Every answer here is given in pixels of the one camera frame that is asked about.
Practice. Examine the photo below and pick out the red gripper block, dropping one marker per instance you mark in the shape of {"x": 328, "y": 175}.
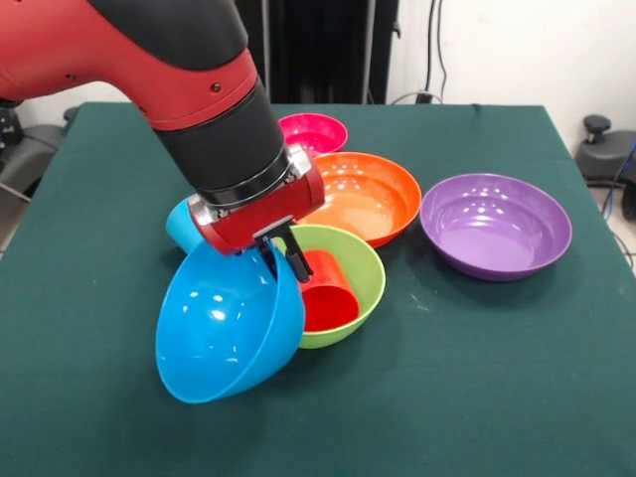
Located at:
{"x": 263, "y": 218}

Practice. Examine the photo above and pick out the red cup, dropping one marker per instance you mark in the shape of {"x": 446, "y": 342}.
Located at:
{"x": 328, "y": 298}

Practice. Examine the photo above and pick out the green bowl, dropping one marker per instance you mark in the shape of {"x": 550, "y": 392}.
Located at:
{"x": 363, "y": 268}

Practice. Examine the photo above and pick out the blue bowl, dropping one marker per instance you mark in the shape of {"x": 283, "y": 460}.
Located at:
{"x": 218, "y": 323}

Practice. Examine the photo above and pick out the orange bowl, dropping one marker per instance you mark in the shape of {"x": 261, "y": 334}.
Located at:
{"x": 367, "y": 199}

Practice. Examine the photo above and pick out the blue cup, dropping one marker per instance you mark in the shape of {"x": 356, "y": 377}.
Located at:
{"x": 181, "y": 228}

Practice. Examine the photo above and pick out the purple bowl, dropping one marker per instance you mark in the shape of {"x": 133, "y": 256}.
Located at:
{"x": 497, "y": 233}

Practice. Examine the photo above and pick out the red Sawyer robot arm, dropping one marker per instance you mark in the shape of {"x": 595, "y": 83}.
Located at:
{"x": 149, "y": 59}

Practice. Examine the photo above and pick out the small pink bowl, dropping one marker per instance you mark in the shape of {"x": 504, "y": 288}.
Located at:
{"x": 318, "y": 131}

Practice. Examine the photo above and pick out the dark green table cloth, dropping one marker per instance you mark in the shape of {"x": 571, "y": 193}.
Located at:
{"x": 497, "y": 372}

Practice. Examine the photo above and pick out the black chair base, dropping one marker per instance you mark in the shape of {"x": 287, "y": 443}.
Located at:
{"x": 608, "y": 154}
{"x": 35, "y": 144}

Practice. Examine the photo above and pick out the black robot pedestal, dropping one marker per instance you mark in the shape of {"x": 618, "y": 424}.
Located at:
{"x": 323, "y": 49}

